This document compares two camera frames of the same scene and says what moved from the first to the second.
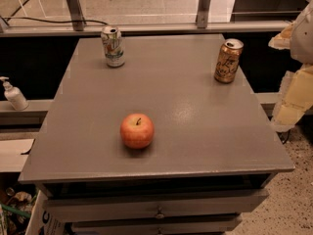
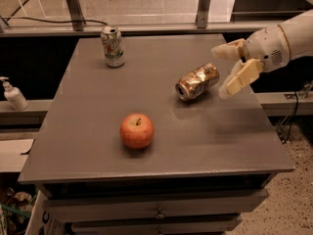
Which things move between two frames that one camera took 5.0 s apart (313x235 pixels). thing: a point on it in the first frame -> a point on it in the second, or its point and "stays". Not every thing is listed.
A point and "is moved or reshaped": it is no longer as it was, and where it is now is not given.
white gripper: [303, 38] -> [268, 49]
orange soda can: [227, 61] is moved or reshaped
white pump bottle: [14, 95] stays
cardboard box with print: [41, 221] stays
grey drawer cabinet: [212, 156] stays
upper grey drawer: [153, 205] stays
